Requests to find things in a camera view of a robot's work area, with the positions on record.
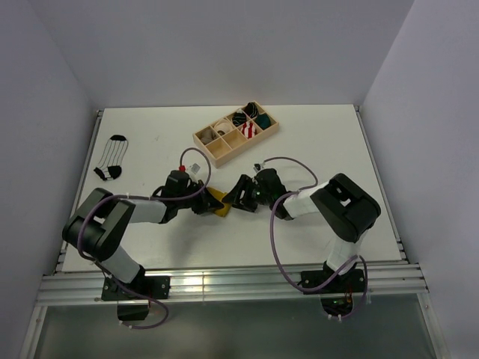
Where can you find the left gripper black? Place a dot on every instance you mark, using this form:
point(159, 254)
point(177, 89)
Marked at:
point(210, 205)

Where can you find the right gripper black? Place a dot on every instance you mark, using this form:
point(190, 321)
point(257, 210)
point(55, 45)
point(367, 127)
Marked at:
point(245, 183)

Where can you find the yellow sock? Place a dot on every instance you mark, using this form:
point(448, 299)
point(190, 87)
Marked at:
point(219, 195)

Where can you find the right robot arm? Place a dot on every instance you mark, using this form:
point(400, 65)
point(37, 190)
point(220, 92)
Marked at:
point(348, 210)

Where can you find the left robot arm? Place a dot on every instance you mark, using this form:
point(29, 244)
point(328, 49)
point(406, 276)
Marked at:
point(97, 227)

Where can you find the wooden compartment tray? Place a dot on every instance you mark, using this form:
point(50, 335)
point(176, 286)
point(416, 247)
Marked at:
point(229, 146)

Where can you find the beige rolled sock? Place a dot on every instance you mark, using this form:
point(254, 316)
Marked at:
point(207, 136)

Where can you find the red white striped rolled sock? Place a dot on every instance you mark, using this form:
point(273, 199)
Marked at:
point(248, 129)

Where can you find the cream rolled sock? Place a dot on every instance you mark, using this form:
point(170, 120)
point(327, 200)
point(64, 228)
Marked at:
point(223, 126)

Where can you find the black white rolled sock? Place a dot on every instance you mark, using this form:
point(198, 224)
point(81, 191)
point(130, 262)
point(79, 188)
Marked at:
point(239, 118)

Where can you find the dark green rolled sock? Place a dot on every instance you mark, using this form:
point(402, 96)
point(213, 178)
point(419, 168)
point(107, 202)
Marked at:
point(263, 121)

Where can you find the black striped rolled sock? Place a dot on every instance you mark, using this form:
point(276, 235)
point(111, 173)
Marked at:
point(251, 110)

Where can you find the white black striped sock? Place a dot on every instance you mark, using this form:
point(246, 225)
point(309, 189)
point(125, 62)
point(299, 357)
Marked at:
point(109, 165)

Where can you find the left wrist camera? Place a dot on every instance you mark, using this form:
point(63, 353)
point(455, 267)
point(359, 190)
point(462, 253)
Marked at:
point(191, 170)

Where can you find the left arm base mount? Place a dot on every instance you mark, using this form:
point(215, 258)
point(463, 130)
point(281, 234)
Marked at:
point(135, 300)

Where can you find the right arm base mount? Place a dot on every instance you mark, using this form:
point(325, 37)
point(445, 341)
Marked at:
point(342, 295)

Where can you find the aluminium frame rail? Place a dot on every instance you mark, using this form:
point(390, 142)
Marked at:
point(239, 284)

